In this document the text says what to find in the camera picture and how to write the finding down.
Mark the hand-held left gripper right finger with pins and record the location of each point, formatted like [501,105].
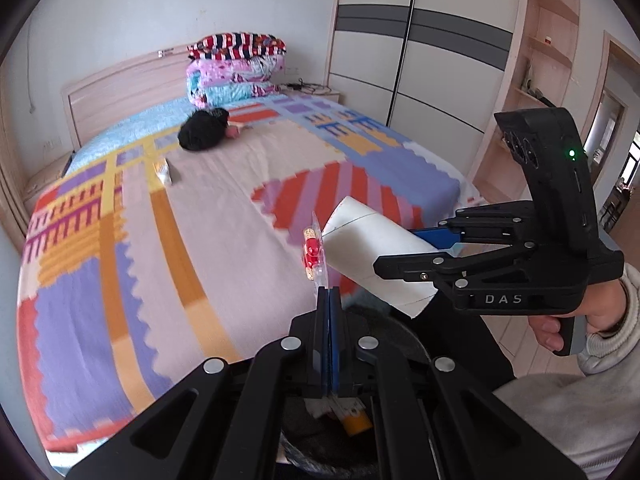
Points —
[336,355]

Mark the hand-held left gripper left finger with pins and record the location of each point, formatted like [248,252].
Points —
[320,355]

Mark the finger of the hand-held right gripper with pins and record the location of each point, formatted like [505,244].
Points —
[435,237]
[425,265]

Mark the white paper roll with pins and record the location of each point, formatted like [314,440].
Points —
[370,240]

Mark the trash bin with black bag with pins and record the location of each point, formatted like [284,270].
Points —
[320,440]

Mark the clear and red blister pack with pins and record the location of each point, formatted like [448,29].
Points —
[312,252]

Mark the person's right forearm white sleeve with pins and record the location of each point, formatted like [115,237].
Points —
[575,410]

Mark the person's right hand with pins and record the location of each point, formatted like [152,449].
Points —
[605,310]

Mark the shelf ornaments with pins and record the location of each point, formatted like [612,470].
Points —
[532,82]

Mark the colourful patterned blanket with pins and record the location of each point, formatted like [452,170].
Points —
[225,220]

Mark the white and grey wardrobe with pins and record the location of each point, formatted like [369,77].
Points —
[450,60]

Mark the wooden open shelf unit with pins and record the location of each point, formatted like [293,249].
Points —
[550,10]

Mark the wooden nightstand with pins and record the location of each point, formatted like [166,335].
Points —
[47,180]
[320,96]

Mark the small crumpled wrapper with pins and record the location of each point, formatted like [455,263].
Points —
[167,172]

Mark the black cloth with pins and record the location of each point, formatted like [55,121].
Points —
[202,130]

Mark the blue floral folded quilt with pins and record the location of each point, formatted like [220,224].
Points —
[225,94]

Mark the pink floral folded quilt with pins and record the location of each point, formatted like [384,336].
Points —
[230,70]

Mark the striped pillow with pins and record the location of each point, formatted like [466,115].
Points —
[235,45]

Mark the bed with colourful cover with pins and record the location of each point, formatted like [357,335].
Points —
[130,122]

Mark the beige curtain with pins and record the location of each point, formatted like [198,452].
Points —
[10,185]

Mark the wooden door frame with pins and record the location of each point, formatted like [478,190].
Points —
[607,75]

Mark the wooden bed frame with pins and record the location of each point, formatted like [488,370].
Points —
[115,90]

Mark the white wall socket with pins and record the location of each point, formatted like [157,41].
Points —
[51,144]

